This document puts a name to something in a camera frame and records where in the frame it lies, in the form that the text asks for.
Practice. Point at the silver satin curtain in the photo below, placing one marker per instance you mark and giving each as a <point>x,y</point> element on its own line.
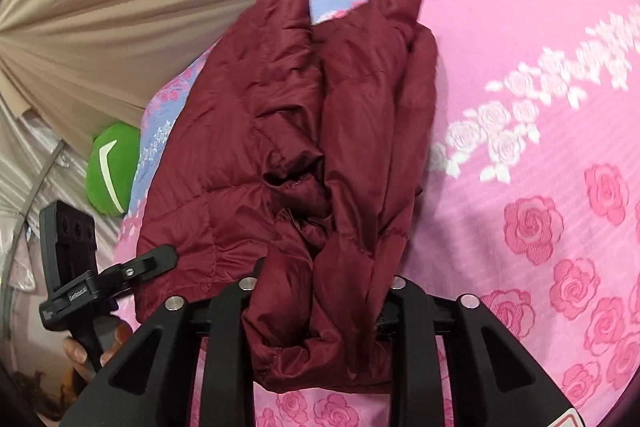
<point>45,177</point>

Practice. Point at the beige curtain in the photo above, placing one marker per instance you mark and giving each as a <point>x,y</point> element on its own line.
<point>125,7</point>

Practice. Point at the maroon puffer jacket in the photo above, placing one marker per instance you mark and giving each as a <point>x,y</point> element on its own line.
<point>300,132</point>

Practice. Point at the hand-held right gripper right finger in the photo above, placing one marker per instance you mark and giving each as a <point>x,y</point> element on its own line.
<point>412,332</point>

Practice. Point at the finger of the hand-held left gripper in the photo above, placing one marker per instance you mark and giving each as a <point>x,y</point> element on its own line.
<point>150,263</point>

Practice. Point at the person's left hand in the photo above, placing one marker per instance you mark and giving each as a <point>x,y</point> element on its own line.
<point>120,342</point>

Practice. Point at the pink blue floral bedsheet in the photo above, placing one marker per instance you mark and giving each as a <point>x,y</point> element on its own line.
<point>500,207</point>

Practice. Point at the grey metal bar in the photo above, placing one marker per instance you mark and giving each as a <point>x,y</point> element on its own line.
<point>37,187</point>

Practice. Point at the green plush toy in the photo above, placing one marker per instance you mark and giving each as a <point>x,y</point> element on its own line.
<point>127,157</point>

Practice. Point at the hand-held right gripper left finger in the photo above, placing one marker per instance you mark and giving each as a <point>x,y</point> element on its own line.
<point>227,332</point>

